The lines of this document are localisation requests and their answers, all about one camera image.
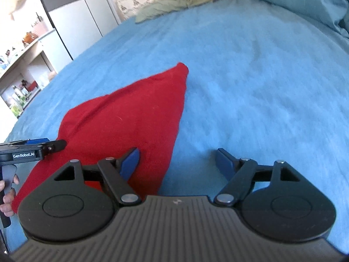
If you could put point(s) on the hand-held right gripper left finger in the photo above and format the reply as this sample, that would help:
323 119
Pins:
129 163

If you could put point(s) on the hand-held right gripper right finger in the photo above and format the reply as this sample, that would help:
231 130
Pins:
225 162

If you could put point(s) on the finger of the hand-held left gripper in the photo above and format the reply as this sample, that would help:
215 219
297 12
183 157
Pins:
35 141
56 145

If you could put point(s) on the red knit sweater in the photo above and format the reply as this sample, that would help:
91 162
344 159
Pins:
117 120

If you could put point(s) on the person's left hand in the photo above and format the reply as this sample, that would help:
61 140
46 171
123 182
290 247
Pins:
9 199

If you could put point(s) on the green bottles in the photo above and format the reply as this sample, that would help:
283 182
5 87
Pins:
18 102

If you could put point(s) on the red box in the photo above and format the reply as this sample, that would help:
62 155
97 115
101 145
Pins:
32 86

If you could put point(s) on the clear plastic bag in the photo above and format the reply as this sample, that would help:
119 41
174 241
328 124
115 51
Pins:
52 75

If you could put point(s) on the bed with blue sheet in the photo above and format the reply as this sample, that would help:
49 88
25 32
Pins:
259 92

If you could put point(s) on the white shelf unit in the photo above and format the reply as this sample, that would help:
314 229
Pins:
32 57

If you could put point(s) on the orange jar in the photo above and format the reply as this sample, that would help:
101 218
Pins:
30 39

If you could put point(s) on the pink container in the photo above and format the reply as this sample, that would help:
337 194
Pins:
41 28

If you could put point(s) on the white wardrobe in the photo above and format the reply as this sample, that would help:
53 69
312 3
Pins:
81 13

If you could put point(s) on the green pillow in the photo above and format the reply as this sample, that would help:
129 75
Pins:
174 5

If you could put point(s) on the teal duvet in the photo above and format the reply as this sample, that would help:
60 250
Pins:
300 0

